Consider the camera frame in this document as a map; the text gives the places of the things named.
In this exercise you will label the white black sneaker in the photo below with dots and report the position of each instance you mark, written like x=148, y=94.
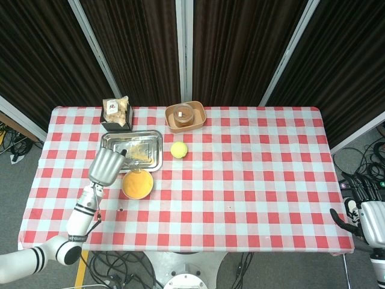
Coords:
x=351, y=210

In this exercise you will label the black power strip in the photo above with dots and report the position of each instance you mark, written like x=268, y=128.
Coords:
x=344, y=185

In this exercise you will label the stainless steel rectangular tray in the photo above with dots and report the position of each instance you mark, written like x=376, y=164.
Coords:
x=144, y=141

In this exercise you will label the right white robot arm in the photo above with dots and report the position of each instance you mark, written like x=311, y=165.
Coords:
x=378, y=266

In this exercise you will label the brown paper food container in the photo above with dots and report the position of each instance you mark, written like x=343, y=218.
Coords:
x=200, y=116

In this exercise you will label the yellow tennis ball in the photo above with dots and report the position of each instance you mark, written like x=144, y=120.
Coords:
x=179, y=150

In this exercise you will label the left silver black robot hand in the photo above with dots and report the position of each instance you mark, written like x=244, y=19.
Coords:
x=105, y=165

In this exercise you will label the yellow floor tape strip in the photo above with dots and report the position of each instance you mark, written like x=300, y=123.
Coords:
x=81, y=271

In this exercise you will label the dark brown curtain panel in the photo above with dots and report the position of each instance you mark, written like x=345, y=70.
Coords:
x=346, y=66
x=39, y=54
x=138, y=48
x=237, y=48

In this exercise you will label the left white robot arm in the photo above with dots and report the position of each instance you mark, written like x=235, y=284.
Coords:
x=79, y=216

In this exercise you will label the beige round bowl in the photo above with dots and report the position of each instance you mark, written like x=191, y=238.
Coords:
x=141, y=197

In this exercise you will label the black cardboard box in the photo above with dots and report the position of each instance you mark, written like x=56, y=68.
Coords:
x=115, y=127

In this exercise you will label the clear snack bag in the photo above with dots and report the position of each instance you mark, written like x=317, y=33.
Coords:
x=115, y=113

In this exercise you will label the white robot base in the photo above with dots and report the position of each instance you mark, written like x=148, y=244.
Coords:
x=186, y=268

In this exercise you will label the clear plastic jar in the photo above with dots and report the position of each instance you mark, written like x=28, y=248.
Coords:
x=183, y=116

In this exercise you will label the red white checkered tablecloth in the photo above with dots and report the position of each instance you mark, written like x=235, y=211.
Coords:
x=240, y=186

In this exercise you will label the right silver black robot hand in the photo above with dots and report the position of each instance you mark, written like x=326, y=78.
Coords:
x=374, y=224

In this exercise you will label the metal table leg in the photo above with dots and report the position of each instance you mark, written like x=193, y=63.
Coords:
x=346, y=271

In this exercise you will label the white partition frame post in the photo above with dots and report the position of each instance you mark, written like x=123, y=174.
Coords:
x=93, y=45
x=184, y=51
x=288, y=51

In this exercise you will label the white partition frame rail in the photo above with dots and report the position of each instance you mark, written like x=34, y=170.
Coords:
x=21, y=119
x=358, y=134

